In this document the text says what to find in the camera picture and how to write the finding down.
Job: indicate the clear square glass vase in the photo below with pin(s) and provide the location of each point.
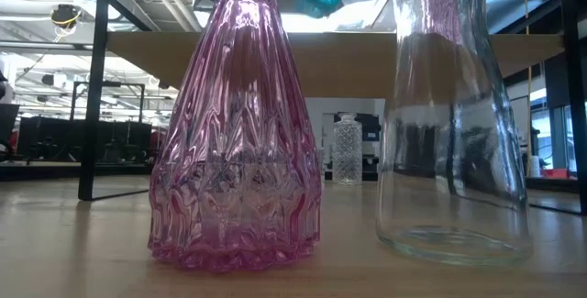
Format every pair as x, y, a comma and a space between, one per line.
321, 165

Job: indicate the tall pink glass vase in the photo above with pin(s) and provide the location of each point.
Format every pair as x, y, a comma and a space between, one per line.
234, 151

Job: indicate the large clear glass vase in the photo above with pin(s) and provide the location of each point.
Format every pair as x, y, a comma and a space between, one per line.
458, 197

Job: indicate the black desk row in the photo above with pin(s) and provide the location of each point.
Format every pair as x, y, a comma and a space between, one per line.
59, 140

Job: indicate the white roll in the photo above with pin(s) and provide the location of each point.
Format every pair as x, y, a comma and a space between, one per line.
534, 167

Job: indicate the clear crosshatched glass bottle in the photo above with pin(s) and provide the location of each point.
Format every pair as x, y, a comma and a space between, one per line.
347, 151

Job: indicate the wooden shelf with black legs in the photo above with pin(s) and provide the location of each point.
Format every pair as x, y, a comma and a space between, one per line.
344, 64

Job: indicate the black office chair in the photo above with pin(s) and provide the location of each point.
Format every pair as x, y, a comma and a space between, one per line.
8, 124

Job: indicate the red box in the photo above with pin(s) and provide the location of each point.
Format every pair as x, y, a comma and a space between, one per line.
555, 173

